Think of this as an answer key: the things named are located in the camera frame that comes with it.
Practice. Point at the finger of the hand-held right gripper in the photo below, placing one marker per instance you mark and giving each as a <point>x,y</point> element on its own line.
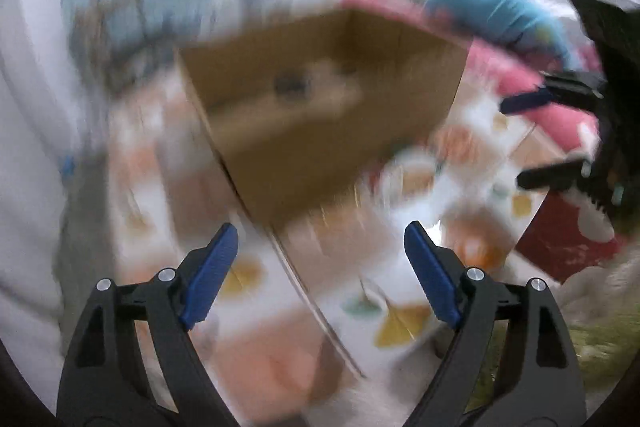
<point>545,179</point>
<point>525,102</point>

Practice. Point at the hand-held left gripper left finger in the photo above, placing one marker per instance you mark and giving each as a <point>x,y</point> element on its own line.
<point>212,277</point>

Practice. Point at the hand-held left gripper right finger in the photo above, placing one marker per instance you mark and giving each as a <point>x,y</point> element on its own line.
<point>432,279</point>

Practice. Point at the brown cardboard box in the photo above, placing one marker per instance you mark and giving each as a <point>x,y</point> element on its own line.
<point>320,142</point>

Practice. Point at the person's right forearm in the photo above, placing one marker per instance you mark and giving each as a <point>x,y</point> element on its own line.
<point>600,287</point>

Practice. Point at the pink blanket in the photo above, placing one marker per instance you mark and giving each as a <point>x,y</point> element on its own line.
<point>520,82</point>

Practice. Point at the orange white patterned sheet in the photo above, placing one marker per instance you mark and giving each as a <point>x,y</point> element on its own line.
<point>400,327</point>

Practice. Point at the blue cloth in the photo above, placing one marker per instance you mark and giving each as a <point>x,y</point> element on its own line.
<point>495,12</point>

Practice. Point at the wooden chair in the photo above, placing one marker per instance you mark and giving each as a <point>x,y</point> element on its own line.
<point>125,22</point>

